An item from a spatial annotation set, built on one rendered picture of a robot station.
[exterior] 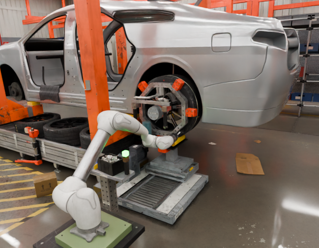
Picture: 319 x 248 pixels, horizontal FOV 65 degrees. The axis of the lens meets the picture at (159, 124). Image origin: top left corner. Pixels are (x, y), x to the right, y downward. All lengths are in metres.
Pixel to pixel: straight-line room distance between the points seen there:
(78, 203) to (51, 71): 3.22
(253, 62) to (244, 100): 0.32
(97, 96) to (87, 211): 1.16
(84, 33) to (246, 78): 1.45
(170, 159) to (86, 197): 1.42
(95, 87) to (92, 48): 0.34
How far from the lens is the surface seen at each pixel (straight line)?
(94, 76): 2.40
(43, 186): 2.95
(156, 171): 2.83
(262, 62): 2.23
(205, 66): 2.35
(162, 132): 2.57
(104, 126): 1.84
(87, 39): 2.42
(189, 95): 2.43
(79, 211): 1.64
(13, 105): 4.19
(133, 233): 1.78
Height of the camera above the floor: 1.43
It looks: 16 degrees down
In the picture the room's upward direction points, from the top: 2 degrees counter-clockwise
